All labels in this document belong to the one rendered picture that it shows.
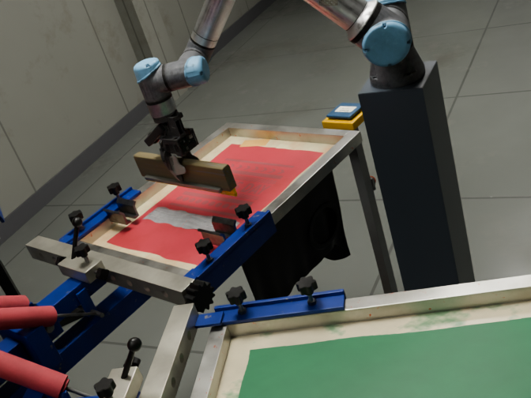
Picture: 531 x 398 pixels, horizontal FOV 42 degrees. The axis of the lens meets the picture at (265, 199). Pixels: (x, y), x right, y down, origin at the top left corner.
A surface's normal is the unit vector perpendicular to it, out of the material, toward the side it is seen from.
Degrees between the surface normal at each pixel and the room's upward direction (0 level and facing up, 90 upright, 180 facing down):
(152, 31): 90
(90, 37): 90
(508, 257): 0
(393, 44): 96
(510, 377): 0
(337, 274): 0
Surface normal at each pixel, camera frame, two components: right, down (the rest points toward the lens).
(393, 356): -0.28, -0.84
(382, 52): -0.03, 0.59
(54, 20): 0.88, -0.02
